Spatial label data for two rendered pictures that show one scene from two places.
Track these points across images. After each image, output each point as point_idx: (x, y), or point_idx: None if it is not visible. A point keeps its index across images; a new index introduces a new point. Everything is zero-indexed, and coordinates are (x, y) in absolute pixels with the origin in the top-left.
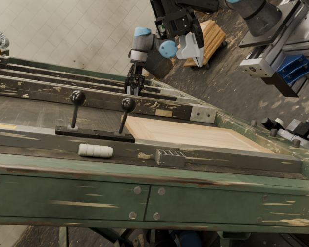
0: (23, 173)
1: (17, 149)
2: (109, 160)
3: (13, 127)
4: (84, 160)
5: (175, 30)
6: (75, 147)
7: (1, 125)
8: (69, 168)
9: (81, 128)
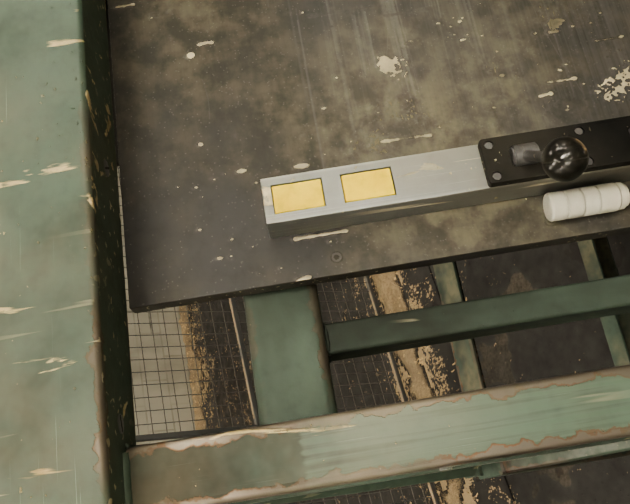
0: (504, 457)
1: (410, 234)
2: (619, 214)
3: (386, 180)
4: (562, 238)
5: None
6: (533, 192)
7: (359, 182)
8: (589, 429)
9: (500, 0)
